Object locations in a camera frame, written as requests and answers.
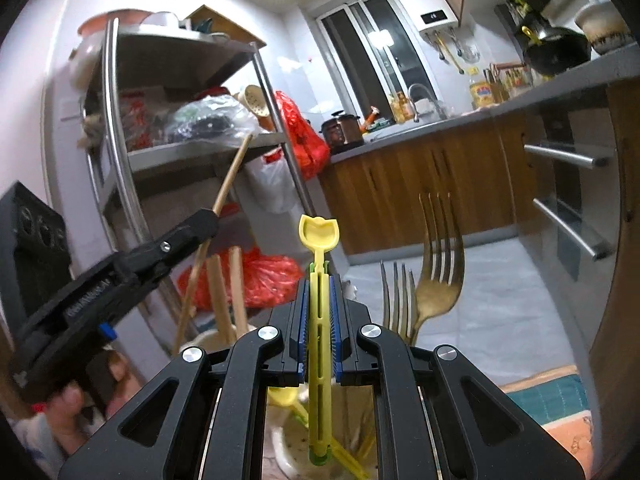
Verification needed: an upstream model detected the cardboard box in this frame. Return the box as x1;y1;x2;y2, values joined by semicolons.
184;4;267;49

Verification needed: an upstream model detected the grey kitchen countertop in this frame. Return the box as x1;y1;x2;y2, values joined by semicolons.
329;50;640;164

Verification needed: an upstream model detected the black wok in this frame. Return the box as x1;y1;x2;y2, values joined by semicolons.
521;25;594;79

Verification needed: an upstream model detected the silver sink faucet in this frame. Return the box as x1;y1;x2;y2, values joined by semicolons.
406;83;437;112

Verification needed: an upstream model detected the silver oven handle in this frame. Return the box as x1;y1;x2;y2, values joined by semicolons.
523;141;614;169
531;198;614;262

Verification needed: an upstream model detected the floral ceramic utensil holder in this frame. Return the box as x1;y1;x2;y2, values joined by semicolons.
177;327;381;480

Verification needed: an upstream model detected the kitchen window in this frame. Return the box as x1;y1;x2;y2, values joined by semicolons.
315;0;442;117

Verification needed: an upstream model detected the white water heater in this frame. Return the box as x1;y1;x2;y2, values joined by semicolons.
389;0;462;32

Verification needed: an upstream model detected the white plastic bag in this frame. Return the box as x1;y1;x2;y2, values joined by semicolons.
246;149;302;214

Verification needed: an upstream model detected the clear plastic bag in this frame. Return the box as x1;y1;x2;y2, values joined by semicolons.
164;94;272;144

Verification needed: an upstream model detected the yellow cooking oil bottle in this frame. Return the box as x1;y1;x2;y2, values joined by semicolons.
469;66;497;111

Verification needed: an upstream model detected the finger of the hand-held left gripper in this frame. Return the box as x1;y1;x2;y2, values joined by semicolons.
125;210;221;286

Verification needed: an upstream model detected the person's left forearm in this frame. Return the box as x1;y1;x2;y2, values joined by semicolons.
10;410;71;478

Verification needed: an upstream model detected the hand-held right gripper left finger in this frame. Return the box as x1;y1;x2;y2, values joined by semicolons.
57;280;307;480

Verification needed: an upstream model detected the person's left hand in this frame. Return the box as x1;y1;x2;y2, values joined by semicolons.
31;351;137;418

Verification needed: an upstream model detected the silver fork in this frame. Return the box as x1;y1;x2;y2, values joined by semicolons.
380;260;417;347

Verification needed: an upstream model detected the metal storage rack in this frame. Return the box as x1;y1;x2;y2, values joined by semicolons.
75;17;321;361

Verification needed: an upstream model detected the printed quilted table mat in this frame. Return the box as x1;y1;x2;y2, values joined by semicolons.
500;364;597;467

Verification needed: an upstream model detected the dark electric cooker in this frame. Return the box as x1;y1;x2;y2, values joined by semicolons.
320;110;364;154

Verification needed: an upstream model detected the gold fork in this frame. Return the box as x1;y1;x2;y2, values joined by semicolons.
410;192;467;347

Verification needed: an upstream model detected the yellow tulip-shaped plastic spoon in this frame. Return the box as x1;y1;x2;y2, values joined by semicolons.
298;215;341;465
267;386;372;480

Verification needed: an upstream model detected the red plastic bag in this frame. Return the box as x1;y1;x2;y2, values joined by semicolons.
274;91;332;181
177;254;307;312

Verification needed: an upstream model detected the wooden kitchen base cabinet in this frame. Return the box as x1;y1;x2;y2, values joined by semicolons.
319;109;547;257

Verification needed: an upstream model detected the red patterned package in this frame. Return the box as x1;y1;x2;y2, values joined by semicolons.
119;89;172;154

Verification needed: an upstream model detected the wooden chopstick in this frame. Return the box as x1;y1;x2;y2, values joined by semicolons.
172;134;252;353
209;254;232;343
229;246;250;333

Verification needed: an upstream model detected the white ceramic pot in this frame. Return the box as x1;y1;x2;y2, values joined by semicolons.
574;1;632;57

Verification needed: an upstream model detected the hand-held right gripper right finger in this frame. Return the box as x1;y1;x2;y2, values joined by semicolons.
331;276;583;480

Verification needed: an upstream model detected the built-in dark oven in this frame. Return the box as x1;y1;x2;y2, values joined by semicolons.
521;94;622;282

